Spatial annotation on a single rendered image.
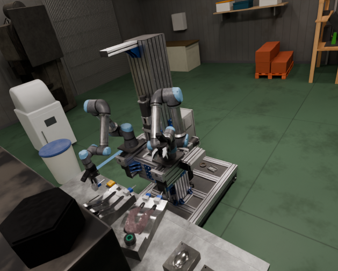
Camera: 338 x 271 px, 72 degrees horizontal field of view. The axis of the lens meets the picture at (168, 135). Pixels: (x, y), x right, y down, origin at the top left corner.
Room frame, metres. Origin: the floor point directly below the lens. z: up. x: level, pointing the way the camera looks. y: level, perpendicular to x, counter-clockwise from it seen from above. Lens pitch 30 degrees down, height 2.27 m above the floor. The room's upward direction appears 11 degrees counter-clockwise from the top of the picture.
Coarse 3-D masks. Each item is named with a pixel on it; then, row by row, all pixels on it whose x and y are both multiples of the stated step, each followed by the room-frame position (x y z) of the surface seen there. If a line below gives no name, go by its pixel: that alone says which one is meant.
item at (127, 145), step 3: (132, 138) 2.06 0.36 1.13; (135, 138) 2.10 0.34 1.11; (126, 141) 2.06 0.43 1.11; (129, 141) 2.05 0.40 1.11; (132, 141) 2.05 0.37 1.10; (135, 141) 2.07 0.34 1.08; (138, 141) 2.12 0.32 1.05; (126, 144) 2.05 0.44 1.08; (129, 144) 2.04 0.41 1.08; (132, 144) 2.04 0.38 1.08; (135, 144) 2.05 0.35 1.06; (126, 147) 2.05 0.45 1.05; (129, 147) 2.03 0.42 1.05; (132, 147) 2.03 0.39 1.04
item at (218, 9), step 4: (232, 0) 7.55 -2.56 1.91; (216, 4) 7.73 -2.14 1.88; (220, 4) 7.63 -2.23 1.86; (224, 4) 7.54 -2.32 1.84; (228, 4) 7.45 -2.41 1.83; (232, 4) 7.56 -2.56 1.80; (220, 8) 7.63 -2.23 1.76; (224, 8) 7.55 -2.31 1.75; (228, 8) 7.45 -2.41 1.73; (232, 8) 7.55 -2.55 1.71
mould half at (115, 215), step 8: (120, 192) 1.58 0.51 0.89; (96, 200) 1.54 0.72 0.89; (112, 200) 1.51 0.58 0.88; (128, 200) 1.47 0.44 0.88; (96, 208) 1.41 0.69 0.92; (104, 208) 1.42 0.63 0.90; (120, 208) 1.41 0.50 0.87; (128, 208) 1.46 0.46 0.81; (104, 216) 1.31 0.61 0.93; (112, 216) 1.35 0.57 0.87; (120, 216) 1.39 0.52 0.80
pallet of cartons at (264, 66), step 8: (264, 48) 6.23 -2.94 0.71; (272, 48) 6.07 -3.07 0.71; (256, 56) 6.08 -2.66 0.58; (264, 56) 5.95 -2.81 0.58; (272, 56) 6.08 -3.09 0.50; (280, 56) 6.20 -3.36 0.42; (288, 56) 6.06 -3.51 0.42; (256, 64) 6.08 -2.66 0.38; (264, 64) 5.95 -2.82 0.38; (272, 64) 5.84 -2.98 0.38; (280, 64) 5.73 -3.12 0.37; (288, 64) 5.85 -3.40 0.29; (256, 72) 6.08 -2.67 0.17; (264, 72) 5.94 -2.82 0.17; (272, 72) 5.83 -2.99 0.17; (280, 72) 5.72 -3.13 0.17; (288, 72) 5.99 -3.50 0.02
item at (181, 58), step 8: (184, 40) 8.94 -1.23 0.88; (192, 40) 8.60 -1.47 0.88; (168, 48) 8.51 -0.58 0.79; (176, 48) 8.27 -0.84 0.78; (184, 48) 8.04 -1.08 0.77; (192, 48) 8.33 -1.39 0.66; (168, 56) 8.55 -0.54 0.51; (176, 56) 8.31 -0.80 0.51; (184, 56) 8.07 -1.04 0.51; (192, 56) 8.29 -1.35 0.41; (176, 64) 8.34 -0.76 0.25; (184, 64) 8.10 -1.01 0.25; (192, 64) 8.25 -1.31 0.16
